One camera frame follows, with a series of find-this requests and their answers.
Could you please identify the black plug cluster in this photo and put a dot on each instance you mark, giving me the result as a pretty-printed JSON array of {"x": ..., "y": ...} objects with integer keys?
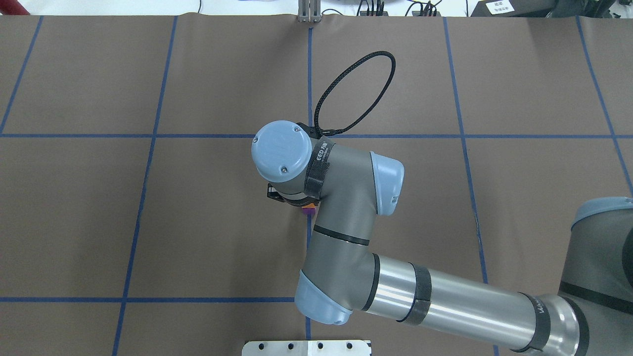
[{"x": 372, "y": 8}]

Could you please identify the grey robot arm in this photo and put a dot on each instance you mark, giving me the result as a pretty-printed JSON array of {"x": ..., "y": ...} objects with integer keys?
[{"x": 591, "y": 315}]

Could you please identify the black box with label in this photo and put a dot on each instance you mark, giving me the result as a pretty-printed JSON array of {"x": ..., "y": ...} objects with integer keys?
[{"x": 542, "y": 8}]

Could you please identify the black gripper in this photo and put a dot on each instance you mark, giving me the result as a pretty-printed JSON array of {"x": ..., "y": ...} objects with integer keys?
[{"x": 275, "y": 194}]

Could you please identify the white metal mounting plate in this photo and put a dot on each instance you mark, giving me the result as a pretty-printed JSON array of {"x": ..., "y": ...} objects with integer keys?
[{"x": 308, "y": 348}]

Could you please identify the red object at corner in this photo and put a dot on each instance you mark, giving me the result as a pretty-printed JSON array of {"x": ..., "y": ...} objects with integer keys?
[{"x": 12, "y": 7}]

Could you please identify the grey aluminium post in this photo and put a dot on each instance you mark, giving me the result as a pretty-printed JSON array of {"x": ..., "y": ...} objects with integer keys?
[{"x": 309, "y": 11}]

